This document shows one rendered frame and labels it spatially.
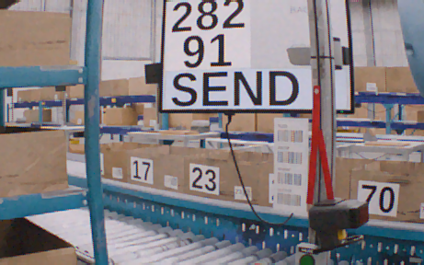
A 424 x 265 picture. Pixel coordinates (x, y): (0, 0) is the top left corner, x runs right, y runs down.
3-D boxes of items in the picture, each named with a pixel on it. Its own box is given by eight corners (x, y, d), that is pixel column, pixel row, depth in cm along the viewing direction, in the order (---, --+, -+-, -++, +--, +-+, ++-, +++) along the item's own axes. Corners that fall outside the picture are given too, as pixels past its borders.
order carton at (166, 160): (127, 184, 235) (125, 149, 234) (170, 178, 257) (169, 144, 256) (183, 195, 209) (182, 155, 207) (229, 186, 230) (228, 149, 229)
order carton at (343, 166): (257, 207, 183) (257, 162, 182) (299, 194, 204) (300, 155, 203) (347, 219, 156) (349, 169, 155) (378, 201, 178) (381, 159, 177)
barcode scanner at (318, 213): (358, 255, 83) (356, 202, 83) (306, 256, 91) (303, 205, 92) (372, 246, 88) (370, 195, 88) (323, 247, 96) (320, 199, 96)
